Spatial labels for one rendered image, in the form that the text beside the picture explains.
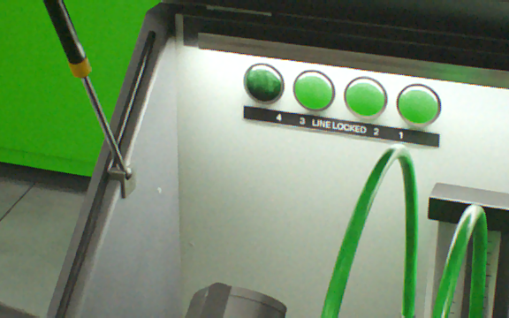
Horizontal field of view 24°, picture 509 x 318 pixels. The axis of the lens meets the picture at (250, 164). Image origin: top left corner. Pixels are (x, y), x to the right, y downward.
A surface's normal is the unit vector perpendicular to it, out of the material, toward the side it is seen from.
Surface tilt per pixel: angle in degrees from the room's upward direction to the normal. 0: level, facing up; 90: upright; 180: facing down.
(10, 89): 90
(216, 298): 53
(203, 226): 90
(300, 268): 90
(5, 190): 0
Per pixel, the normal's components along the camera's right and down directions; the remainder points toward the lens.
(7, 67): -0.34, 0.40
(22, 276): 0.00, -0.90
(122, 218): 0.94, 0.15
